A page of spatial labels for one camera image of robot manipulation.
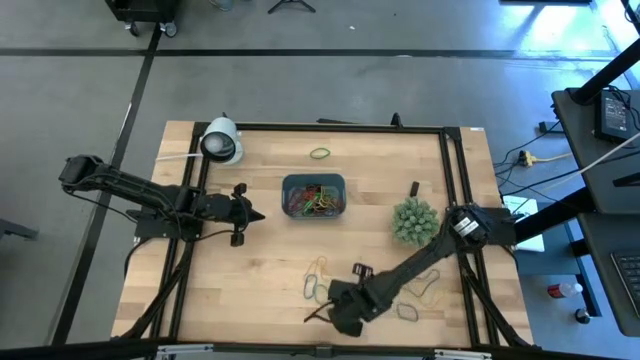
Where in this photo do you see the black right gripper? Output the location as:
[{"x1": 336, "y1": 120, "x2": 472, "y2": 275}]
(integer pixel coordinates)
[{"x1": 303, "y1": 263, "x2": 394, "y2": 337}]

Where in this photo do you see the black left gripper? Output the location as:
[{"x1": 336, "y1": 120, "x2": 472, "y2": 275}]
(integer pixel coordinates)
[{"x1": 218, "y1": 183, "x2": 266, "y2": 247}]

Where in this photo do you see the yellow rubber band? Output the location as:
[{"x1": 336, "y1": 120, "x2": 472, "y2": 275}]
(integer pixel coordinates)
[
  {"x1": 319, "y1": 187, "x2": 342, "y2": 211},
  {"x1": 303, "y1": 255, "x2": 333, "y2": 283},
  {"x1": 416, "y1": 290, "x2": 447, "y2": 309}
]

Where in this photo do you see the teal plastic bin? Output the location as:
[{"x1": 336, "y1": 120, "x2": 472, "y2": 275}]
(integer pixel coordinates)
[{"x1": 280, "y1": 172, "x2": 348, "y2": 220}]

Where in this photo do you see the grey-blue rubber band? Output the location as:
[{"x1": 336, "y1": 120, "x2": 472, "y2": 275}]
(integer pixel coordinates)
[{"x1": 396, "y1": 302, "x2": 420, "y2": 323}]

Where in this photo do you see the long teal rubber band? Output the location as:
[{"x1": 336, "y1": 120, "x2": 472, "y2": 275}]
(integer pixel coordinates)
[{"x1": 403, "y1": 268, "x2": 442, "y2": 299}]

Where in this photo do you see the green artificial plant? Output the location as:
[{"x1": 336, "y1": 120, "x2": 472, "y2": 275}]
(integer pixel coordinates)
[{"x1": 390, "y1": 196, "x2": 441, "y2": 247}]

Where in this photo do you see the black tripod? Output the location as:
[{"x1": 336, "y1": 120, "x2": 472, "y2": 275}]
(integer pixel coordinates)
[{"x1": 266, "y1": 0, "x2": 318, "y2": 15}]

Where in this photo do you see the white paper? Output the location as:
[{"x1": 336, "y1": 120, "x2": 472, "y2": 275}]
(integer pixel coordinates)
[{"x1": 501, "y1": 194, "x2": 546, "y2": 254}]

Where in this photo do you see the red and white bottle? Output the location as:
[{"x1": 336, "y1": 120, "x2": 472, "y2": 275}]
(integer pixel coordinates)
[{"x1": 546, "y1": 281, "x2": 585, "y2": 300}]

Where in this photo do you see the black wheeled cart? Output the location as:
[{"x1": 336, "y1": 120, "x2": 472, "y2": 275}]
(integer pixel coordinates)
[{"x1": 103, "y1": 0, "x2": 180, "y2": 38}]

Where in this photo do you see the black furniture foot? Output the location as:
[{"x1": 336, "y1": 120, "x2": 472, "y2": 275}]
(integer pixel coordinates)
[{"x1": 0, "y1": 217, "x2": 40, "y2": 241}]

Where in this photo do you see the yellow power strip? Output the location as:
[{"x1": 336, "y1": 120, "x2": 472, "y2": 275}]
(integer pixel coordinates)
[{"x1": 517, "y1": 149, "x2": 574, "y2": 168}]

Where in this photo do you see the black keyboard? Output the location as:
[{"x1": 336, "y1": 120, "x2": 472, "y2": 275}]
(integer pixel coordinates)
[{"x1": 610, "y1": 250, "x2": 640, "y2": 320}]

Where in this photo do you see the black desk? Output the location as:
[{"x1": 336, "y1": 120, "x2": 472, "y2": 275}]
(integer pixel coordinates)
[{"x1": 513, "y1": 85, "x2": 640, "y2": 337}]

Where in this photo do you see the black power adapter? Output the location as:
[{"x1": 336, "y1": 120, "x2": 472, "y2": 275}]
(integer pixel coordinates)
[{"x1": 593, "y1": 89, "x2": 632, "y2": 144}]

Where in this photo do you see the black diagonal pole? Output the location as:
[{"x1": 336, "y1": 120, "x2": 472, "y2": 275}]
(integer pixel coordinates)
[{"x1": 571, "y1": 38, "x2": 640, "y2": 105}]

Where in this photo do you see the white lamp cable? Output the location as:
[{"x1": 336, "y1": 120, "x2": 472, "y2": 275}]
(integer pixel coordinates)
[{"x1": 155, "y1": 152, "x2": 205, "y2": 163}]

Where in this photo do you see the silver metal bracket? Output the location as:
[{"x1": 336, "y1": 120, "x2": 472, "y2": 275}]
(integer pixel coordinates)
[
  {"x1": 433, "y1": 349, "x2": 495, "y2": 360},
  {"x1": 156, "y1": 343, "x2": 215, "y2": 359}
]

